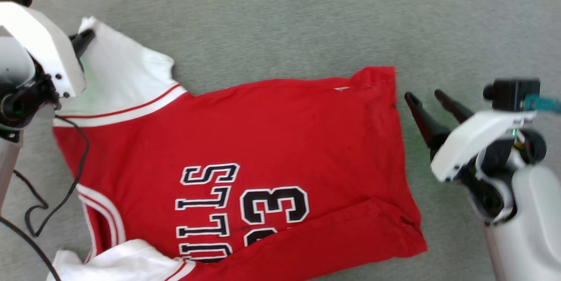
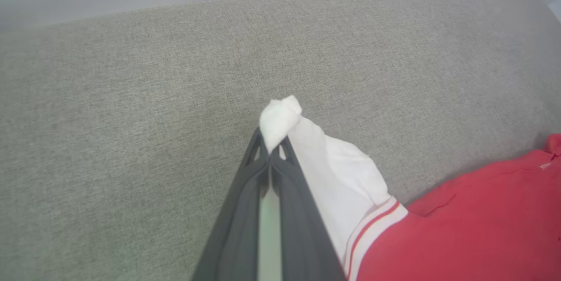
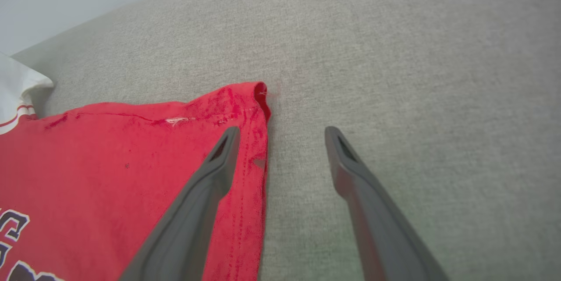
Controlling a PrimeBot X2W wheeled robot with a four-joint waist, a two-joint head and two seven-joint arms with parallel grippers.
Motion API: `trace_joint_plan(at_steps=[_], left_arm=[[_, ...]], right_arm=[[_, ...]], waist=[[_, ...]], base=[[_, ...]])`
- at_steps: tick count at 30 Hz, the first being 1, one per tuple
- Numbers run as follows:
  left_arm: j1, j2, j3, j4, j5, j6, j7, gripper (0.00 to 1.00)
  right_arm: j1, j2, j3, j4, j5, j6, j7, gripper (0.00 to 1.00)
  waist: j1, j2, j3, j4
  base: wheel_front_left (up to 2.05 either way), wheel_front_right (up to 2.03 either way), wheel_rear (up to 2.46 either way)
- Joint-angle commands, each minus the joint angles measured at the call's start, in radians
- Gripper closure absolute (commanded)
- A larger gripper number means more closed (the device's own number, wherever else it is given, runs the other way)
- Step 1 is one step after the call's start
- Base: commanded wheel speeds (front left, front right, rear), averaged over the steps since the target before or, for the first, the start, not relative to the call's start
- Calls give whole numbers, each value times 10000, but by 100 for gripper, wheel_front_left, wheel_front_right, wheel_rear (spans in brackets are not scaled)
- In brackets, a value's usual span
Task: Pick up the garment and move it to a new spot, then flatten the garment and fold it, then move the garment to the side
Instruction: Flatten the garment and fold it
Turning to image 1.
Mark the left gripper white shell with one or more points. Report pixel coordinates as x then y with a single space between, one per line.
48 48

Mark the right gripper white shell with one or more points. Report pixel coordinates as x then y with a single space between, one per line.
473 140

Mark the red and white basketball jersey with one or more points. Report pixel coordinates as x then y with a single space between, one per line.
263 140

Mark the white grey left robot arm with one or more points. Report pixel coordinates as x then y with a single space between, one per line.
11 62

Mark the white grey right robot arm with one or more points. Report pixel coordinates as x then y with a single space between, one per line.
534 228

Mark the grey fabric sofa seat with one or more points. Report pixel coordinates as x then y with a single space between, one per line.
285 22

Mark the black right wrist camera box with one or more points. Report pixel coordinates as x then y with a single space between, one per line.
510 94

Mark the teal left camera connector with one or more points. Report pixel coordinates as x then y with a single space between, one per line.
543 103

